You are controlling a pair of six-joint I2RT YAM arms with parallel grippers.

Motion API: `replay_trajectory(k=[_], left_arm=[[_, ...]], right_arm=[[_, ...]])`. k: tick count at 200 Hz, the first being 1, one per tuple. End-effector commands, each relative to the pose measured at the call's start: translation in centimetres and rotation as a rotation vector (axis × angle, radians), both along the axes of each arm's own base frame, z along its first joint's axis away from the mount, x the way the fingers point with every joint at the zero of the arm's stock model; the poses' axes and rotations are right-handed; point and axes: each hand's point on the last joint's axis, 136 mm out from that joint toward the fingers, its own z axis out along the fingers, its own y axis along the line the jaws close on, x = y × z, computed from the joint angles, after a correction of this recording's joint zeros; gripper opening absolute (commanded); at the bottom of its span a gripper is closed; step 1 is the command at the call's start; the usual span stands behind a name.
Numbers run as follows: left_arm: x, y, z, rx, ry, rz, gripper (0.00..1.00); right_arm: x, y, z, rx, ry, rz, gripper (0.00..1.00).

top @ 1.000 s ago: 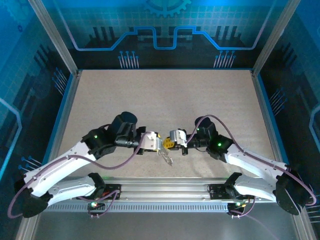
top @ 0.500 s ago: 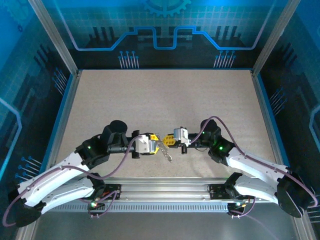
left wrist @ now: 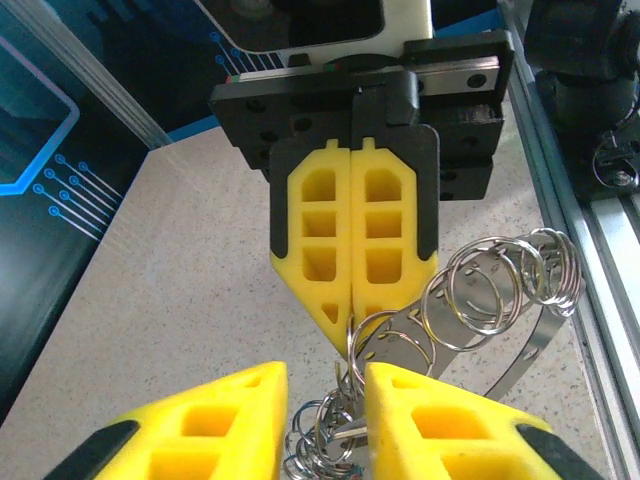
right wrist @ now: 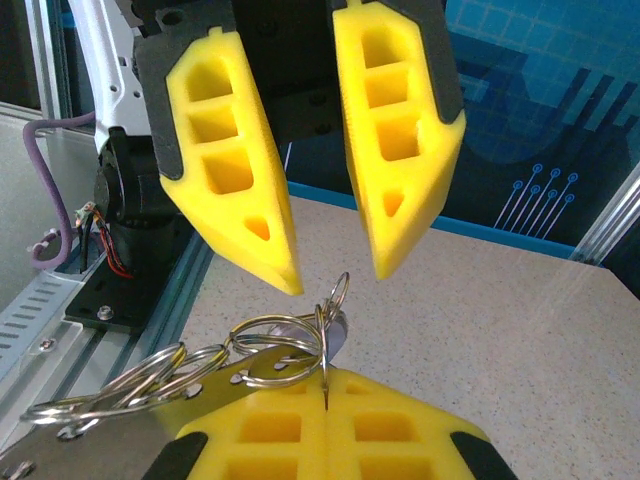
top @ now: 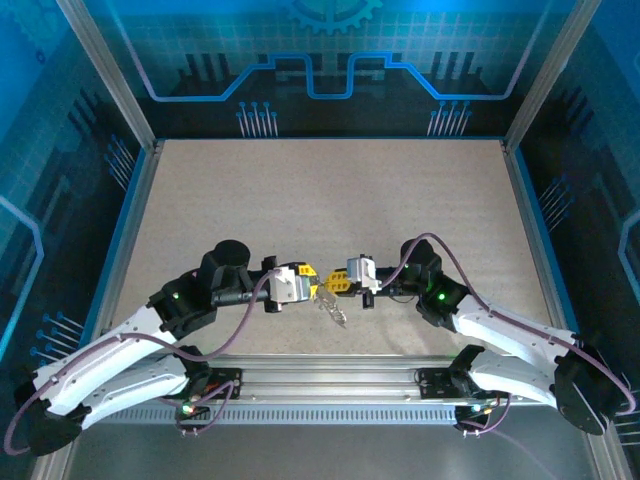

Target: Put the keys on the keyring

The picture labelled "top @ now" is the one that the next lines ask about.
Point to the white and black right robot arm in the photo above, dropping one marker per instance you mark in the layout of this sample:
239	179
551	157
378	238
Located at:
500	330

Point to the aluminium side rail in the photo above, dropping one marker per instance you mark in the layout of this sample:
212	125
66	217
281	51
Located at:
535	250
132	235

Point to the aluminium frame post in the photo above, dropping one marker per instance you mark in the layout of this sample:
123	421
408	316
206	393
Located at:
107	75
545	75

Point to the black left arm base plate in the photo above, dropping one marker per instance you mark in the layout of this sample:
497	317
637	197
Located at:
220	377

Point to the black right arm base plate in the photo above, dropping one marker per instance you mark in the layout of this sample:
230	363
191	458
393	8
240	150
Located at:
432	385

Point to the small green LED board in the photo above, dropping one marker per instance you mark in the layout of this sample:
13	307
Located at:
189	409
477	409

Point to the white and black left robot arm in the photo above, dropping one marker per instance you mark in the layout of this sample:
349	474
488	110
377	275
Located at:
115	360

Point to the long aluminium mounting rail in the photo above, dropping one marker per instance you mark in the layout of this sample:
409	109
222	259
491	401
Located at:
325	380

